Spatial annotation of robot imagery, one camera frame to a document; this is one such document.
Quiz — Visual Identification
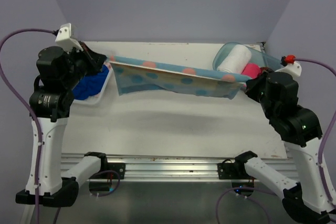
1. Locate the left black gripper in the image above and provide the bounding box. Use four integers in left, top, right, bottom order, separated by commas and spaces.
61, 41, 106, 89

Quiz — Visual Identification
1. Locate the white towel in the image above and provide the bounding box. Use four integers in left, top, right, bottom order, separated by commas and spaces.
216, 45, 251, 74

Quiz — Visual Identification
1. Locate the light blue patterned cloth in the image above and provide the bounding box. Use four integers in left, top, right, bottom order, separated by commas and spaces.
109, 56, 251, 99

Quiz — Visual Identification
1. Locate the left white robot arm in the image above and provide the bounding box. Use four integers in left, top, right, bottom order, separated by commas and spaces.
15, 46, 109, 208

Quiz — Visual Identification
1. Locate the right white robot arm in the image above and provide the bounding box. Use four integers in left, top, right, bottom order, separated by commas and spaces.
234, 72, 335, 223

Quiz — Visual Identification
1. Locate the brown rolled towel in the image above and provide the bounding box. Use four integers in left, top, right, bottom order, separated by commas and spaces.
260, 67, 273, 73

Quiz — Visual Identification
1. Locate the dark blue cloth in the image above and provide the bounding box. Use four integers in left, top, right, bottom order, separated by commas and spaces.
72, 65, 110, 100

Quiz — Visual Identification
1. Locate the pink rolled towel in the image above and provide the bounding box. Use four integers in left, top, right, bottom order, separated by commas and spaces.
241, 63, 261, 79

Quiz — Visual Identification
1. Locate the teal transparent plastic bin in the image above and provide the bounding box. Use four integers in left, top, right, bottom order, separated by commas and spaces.
212, 42, 283, 70

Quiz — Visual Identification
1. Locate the white plastic laundry basket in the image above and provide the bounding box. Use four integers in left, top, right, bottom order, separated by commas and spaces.
73, 63, 113, 106

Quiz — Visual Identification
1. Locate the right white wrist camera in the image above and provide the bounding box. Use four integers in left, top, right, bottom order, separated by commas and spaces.
276, 55, 302, 77

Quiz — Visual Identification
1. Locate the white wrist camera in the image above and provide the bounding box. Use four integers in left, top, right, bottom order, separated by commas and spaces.
276, 55, 302, 77
55, 23, 83, 52

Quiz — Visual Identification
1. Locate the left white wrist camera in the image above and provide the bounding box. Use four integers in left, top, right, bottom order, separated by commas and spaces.
55, 23, 83, 52

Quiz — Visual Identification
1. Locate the aluminium mounting rail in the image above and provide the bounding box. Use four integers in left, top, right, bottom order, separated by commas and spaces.
61, 154, 298, 182

